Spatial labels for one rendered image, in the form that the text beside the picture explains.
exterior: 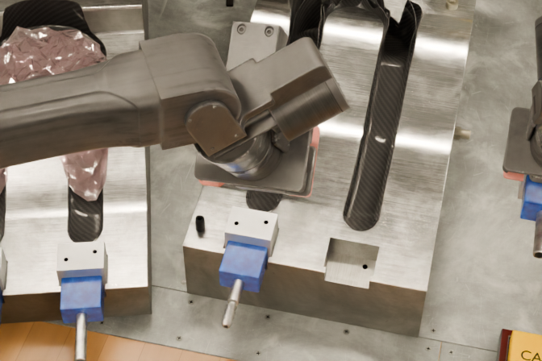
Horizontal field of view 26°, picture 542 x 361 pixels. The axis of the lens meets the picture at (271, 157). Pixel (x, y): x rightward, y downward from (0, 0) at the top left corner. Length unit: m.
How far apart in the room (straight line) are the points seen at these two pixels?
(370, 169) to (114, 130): 0.49
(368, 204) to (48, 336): 0.38
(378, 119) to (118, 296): 0.36
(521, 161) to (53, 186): 0.52
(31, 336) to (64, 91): 0.48
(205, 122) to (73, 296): 0.40
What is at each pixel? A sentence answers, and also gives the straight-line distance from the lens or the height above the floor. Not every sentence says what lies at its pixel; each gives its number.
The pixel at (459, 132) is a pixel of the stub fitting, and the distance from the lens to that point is 1.42.
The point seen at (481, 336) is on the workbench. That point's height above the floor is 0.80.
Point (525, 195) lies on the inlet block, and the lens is 1.24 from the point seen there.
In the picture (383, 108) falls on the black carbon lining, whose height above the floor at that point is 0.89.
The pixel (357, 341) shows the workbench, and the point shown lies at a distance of 1.29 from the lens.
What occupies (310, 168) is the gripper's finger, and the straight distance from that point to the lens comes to 1.07.
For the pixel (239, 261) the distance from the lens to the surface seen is 1.22.
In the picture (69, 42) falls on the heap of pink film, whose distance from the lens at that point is 1.46.
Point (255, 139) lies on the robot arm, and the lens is 0.96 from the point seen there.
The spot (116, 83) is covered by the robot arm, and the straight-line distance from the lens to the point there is 0.89.
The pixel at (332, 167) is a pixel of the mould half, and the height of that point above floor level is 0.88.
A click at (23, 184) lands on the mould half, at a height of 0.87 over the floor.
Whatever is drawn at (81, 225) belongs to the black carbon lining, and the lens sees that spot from 1.33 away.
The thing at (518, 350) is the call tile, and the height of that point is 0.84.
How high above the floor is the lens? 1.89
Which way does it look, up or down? 49 degrees down
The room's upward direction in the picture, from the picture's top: straight up
